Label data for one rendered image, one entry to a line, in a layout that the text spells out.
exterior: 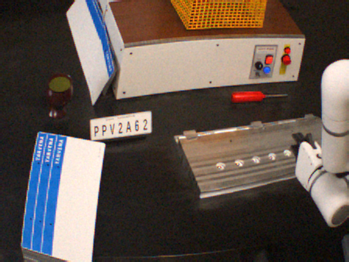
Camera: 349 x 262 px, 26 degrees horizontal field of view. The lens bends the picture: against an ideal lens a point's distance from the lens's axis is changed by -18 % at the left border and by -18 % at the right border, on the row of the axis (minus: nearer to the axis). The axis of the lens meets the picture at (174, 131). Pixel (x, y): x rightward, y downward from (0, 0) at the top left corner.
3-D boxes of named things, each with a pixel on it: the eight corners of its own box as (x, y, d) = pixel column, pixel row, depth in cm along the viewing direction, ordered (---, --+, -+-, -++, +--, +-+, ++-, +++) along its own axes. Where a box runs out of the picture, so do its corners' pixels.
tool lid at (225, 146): (199, 196, 212) (201, 192, 211) (175, 139, 224) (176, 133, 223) (337, 164, 225) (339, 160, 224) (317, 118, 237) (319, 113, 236)
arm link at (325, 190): (339, 165, 188) (311, 179, 186) (357, 194, 178) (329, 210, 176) (338, 189, 193) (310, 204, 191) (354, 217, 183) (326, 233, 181)
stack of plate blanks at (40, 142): (69, 280, 188) (68, 261, 181) (25, 266, 187) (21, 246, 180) (81, 167, 216) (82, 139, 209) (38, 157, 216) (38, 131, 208)
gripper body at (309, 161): (313, 167, 187) (297, 140, 196) (305, 200, 193) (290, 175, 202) (336, 161, 190) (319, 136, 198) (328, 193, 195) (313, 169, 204)
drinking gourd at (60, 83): (40, 117, 226) (41, 87, 218) (51, 97, 232) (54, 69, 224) (63, 127, 225) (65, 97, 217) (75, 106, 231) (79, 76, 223)
